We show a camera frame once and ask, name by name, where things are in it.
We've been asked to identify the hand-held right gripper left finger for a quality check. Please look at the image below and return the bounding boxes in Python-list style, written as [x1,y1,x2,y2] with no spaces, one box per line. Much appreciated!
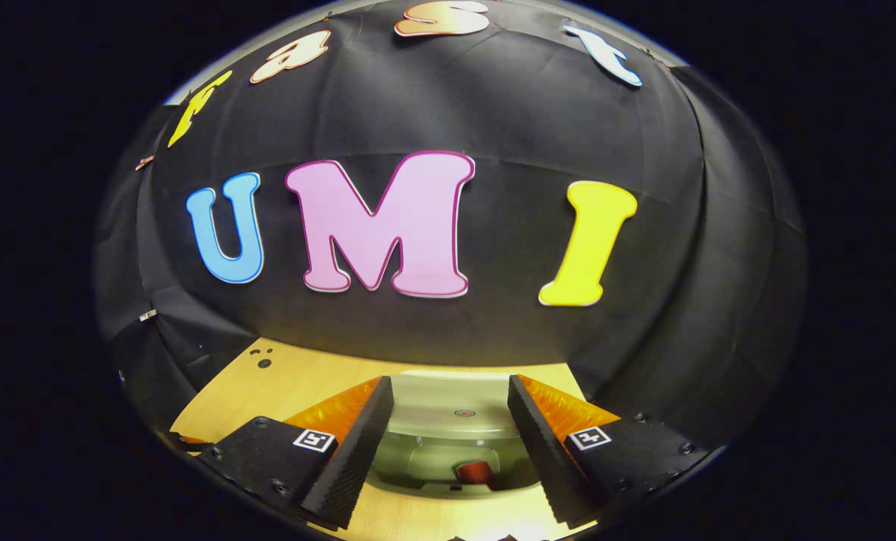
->
[192,376,395,530]

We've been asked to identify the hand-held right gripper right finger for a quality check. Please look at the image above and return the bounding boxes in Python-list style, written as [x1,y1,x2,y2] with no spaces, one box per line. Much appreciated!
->
[507,374,712,527]

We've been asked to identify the wooden desktop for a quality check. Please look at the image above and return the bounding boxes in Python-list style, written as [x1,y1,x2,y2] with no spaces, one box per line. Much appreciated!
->
[170,337,599,541]

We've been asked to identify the green desktop garbage bin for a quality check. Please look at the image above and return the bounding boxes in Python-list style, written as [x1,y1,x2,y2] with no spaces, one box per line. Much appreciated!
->
[365,370,546,498]

